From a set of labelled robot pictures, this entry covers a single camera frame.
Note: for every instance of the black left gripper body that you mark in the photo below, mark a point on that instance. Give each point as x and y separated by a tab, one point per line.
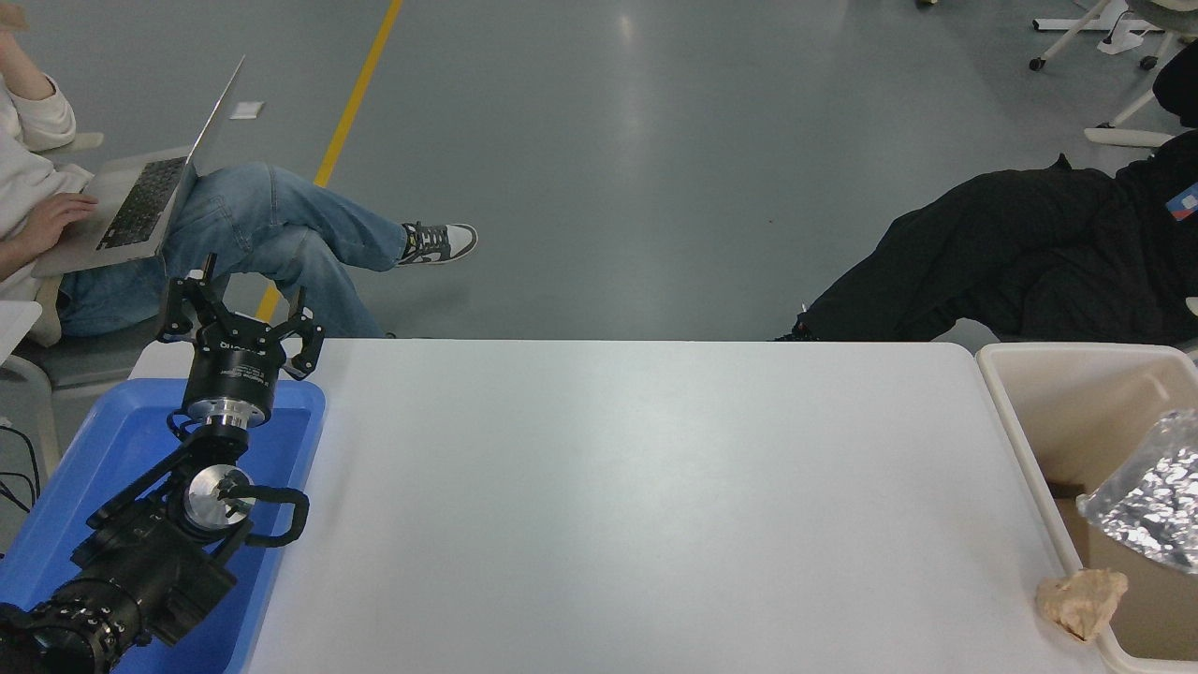
234	370

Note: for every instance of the foil plate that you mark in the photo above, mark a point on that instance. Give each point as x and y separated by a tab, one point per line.
1156	496

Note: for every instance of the person's left forearm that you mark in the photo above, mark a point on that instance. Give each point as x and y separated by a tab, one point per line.
19	70

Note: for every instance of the person's right forearm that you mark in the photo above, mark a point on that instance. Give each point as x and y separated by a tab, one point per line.
11	255

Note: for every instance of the person's right hand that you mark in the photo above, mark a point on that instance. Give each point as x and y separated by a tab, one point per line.
54	217

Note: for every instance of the grey chair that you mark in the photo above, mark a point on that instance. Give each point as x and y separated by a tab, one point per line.
94	360

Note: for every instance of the silver laptop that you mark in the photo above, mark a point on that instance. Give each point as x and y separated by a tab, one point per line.
140	206

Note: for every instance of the blue plastic tray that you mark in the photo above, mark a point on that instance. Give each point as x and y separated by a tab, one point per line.
103	449

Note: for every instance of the white paper scrap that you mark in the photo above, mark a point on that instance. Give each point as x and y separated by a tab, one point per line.
246	109

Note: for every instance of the large pale bin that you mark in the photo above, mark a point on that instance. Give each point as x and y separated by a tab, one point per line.
1058	412

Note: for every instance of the crumpled tan paper ball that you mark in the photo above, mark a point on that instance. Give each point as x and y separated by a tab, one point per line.
1081	604

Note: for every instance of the white swivel chair base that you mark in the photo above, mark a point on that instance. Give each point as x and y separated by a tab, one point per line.
1118	131

